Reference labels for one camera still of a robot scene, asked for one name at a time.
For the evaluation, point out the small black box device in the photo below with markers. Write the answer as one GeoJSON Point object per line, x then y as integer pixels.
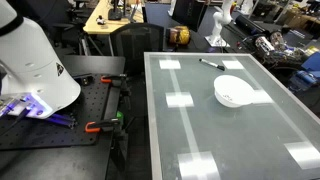
{"type": "Point", "coordinates": [87, 80]}

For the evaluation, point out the cluttered electronics pile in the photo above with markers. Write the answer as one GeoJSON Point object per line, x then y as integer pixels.
{"type": "Point", "coordinates": [276, 46]}

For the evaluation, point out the black perforated mounting board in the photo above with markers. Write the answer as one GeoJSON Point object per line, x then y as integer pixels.
{"type": "Point", "coordinates": [50, 133]}

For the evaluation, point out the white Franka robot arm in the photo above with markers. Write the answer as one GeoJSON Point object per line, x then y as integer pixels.
{"type": "Point", "coordinates": [33, 60]}

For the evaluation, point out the black mesh office chair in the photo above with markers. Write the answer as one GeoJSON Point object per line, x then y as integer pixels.
{"type": "Point", "coordinates": [136, 41]}

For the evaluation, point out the black marker pen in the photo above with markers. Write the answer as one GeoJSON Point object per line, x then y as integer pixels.
{"type": "Point", "coordinates": [211, 64]}

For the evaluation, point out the light wooden desk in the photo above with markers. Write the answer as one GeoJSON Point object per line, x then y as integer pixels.
{"type": "Point", "coordinates": [103, 20]}

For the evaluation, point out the black swivel office chair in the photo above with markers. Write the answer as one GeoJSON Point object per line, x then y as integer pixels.
{"type": "Point", "coordinates": [65, 28]}

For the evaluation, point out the small black white desk object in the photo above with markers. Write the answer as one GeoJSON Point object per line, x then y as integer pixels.
{"type": "Point", "coordinates": [100, 20]}

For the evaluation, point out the blue box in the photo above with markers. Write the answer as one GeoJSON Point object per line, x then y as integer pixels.
{"type": "Point", "coordinates": [313, 61]}

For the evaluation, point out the white bowl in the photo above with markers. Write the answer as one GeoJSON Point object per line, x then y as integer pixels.
{"type": "Point", "coordinates": [233, 90]}

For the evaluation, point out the black monitor stand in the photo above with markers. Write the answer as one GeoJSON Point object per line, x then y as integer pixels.
{"type": "Point", "coordinates": [115, 12]}

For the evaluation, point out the blue plastic device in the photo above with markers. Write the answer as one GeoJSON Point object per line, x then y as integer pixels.
{"type": "Point", "coordinates": [302, 80]}

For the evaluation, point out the green plastic object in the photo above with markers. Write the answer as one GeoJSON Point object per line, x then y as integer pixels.
{"type": "Point", "coordinates": [119, 116]}

